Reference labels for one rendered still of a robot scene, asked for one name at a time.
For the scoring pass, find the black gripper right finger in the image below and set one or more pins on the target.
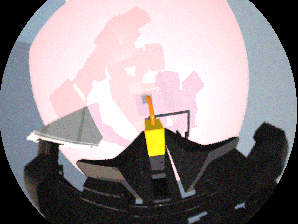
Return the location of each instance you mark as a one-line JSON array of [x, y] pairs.
[[190, 159]]

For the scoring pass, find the black power strip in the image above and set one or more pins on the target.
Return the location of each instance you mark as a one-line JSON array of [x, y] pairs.
[[169, 168]]

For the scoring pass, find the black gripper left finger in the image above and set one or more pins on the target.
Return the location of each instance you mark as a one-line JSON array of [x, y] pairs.
[[127, 168]]

